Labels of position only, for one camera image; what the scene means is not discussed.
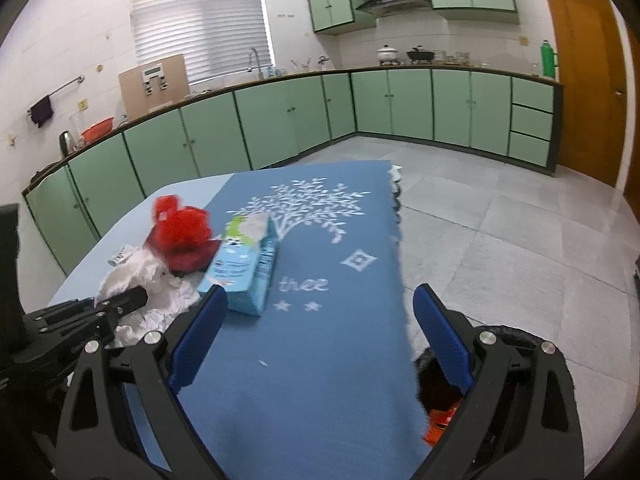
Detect wide wooden door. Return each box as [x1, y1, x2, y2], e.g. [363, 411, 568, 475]
[540, 0, 632, 188]

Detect red plastic wrapper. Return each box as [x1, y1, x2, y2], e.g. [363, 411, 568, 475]
[147, 194, 223, 273]

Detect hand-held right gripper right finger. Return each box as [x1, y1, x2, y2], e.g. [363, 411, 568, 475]
[412, 282, 586, 480]

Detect black range hood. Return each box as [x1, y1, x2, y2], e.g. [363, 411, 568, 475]
[356, 0, 433, 15]

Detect green thermos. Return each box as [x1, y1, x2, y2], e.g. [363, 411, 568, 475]
[540, 40, 557, 79]

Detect black trash bin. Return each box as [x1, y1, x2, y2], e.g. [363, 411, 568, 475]
[411, 324, 568, 480]

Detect purple towel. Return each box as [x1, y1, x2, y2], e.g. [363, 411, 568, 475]
[29, 96, 54, 128]

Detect light blue milk carton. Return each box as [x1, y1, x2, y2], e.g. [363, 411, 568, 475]
[196, 212, 279, 317]

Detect green lower cabinets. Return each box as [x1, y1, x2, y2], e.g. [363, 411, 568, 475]
[21, 67, 563, 278]

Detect blue tree print table mat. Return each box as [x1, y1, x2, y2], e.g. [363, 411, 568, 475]
[125, 160, 436, 480]

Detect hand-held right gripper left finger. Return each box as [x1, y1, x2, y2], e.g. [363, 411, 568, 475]
[55, 284, 230, 480]

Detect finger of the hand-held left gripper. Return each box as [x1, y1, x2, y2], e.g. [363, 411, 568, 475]
[95, 287, 149, 315]

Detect light blue tablecloth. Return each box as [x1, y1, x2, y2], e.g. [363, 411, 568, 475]
[47, 172, 238, 311]

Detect white window blinds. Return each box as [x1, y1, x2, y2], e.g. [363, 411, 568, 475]
[130, 0, 275, 85]

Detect cardboard box with white device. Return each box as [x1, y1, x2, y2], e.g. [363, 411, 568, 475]
[118, 54, 191, 117]

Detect white tissue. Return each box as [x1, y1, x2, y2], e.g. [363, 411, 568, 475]
[95, 247, 201, 348]

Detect small white wrapper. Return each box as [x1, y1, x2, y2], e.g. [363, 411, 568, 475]
[109, 244, 136, 267]

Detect orange basin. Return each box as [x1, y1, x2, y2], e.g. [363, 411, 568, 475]
[80, 116, 116, 142]

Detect metal towel bar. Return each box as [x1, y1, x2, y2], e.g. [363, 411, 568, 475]
[27, 74, 86, 111]

